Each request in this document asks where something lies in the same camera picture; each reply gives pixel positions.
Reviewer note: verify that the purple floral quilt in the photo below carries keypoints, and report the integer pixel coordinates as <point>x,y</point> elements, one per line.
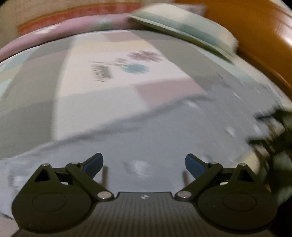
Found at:
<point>68,29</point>

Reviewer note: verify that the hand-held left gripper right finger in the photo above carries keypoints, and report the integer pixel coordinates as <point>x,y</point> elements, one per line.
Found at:
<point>194,166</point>

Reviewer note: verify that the checked pillow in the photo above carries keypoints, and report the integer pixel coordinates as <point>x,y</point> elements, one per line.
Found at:
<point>182,27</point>

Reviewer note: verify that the patterned beige red curtain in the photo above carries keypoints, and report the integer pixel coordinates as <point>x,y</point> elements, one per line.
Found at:
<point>68,11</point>

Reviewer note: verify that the person's grey trouser leg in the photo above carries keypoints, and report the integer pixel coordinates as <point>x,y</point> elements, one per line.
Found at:
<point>280,177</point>

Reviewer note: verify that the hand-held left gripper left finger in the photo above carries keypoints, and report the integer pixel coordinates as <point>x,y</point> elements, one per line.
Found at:
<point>93,165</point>

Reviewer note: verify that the wooden headboard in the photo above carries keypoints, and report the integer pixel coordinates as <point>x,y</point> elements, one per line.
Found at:
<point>262,34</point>

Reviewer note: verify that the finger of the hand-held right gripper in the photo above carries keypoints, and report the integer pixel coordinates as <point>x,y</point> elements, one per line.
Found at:
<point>280,116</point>
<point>278,142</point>

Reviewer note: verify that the grey printed pants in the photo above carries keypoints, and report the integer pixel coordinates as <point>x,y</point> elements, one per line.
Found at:
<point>159,136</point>

